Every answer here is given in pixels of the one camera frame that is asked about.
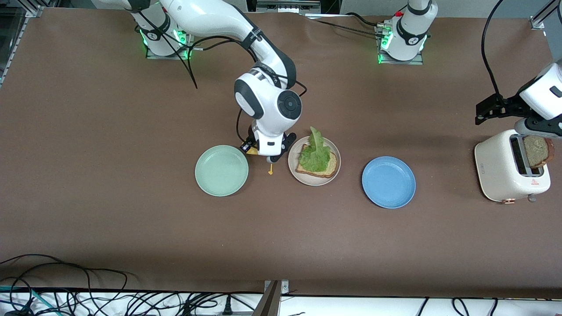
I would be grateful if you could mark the grey metal bracket post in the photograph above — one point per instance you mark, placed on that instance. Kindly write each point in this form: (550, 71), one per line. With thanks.
(270, 303)

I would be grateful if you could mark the black metal equipment frame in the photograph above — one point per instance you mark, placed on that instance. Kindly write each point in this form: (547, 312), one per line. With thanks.
(252, 5)

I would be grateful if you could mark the mint green plate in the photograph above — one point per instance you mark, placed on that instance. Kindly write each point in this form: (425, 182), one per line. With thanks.
(221, 171)

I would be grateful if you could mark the dark side cabinet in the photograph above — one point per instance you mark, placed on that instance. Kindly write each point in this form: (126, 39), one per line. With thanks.
(6, 39)

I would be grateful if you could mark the green lettuce leaf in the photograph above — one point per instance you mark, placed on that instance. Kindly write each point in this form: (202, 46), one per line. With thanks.
(314, 160)

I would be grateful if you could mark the black power plug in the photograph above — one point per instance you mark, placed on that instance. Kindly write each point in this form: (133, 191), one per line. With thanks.
(227, 307)

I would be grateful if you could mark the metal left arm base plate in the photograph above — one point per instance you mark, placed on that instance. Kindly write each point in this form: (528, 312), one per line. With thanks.
(417, 62)

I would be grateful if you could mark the yellow mustard squeeze bottle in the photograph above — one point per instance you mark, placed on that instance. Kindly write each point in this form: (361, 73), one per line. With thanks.
(252, 151)

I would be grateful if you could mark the brown bread slice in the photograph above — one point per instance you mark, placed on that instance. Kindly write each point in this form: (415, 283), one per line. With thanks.
(538, 151)
(332, 167)

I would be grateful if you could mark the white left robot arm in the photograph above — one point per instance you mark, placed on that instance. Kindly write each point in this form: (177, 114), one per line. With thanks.
(546, 94)

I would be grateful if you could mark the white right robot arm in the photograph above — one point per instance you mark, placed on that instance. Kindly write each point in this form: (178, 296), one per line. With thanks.
(206, 17)

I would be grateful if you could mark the beige plate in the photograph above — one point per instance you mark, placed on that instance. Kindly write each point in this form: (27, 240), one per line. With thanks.
(314, 182)

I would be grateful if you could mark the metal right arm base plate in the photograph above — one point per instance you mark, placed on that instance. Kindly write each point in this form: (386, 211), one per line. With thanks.
(192, 50)

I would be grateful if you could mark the cream white toaster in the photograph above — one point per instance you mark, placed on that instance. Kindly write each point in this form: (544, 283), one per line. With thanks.
(496, 171)

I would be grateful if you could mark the blue plate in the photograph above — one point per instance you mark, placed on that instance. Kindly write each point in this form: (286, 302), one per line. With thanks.
(388, 182)

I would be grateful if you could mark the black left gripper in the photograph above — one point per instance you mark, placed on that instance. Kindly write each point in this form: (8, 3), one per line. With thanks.
(509, 105)

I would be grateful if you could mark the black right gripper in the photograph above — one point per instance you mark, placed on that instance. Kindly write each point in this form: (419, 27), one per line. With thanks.
(252, 140)

